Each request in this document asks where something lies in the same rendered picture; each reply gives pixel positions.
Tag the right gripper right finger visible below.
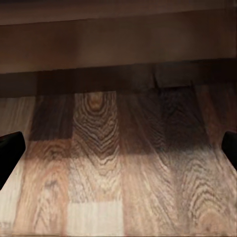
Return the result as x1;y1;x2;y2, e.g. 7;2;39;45
221;131;237;170

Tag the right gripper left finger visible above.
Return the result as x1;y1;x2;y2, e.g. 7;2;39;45
0;131;26;190

